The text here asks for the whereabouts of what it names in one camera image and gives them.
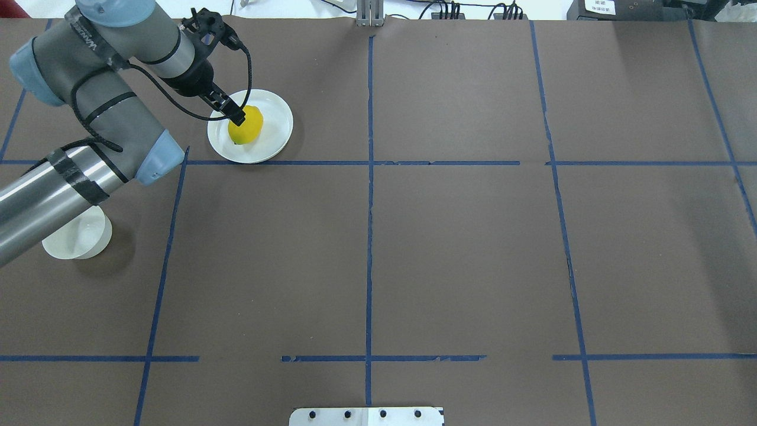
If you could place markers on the grey aluminium camera post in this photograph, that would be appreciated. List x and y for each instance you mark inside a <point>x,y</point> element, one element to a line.
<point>370,13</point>

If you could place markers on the black power strip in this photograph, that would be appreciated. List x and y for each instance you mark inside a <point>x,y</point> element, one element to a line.
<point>454,11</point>

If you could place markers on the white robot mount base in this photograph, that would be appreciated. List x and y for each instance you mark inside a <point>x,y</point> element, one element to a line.
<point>392,415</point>

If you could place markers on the black box with label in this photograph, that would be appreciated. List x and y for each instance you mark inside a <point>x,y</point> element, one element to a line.
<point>656,11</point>

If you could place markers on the yellow lemon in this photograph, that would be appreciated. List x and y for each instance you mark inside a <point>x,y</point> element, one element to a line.
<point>250,129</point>

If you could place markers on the white bowl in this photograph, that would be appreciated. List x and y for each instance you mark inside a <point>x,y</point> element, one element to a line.
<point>82,238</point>

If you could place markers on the white round plate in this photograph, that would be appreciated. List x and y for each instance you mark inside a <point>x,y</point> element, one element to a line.
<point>276,129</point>

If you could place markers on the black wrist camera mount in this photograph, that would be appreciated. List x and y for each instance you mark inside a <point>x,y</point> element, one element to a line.
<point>203,23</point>

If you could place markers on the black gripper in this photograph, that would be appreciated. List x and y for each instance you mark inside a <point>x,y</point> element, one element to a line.
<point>197,78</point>

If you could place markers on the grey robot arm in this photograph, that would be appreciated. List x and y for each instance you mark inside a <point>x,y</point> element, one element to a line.
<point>78,63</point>

